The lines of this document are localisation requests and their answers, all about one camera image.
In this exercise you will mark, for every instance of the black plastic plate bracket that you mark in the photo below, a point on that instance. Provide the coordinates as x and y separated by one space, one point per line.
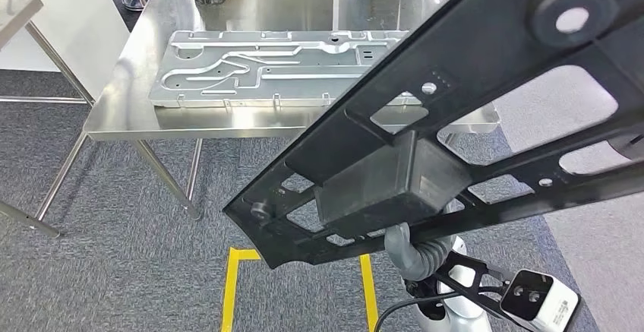
402 168

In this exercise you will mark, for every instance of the stainless steel side table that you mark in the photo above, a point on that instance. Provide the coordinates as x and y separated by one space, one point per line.
15 10

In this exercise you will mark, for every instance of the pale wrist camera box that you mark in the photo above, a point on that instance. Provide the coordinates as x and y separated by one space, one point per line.
553 309

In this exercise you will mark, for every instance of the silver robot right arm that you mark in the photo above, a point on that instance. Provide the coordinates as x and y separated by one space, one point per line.
468 319

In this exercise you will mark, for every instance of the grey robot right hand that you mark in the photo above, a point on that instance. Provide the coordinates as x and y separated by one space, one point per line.
398 246

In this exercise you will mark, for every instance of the stamped grey metal panel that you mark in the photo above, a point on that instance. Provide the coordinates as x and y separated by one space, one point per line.
281 88

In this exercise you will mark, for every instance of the white partition panel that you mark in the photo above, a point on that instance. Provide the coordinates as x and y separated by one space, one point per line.
75 27

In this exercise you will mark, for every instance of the stainless steel workbench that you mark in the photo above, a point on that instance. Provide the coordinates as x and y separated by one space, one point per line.
151 118

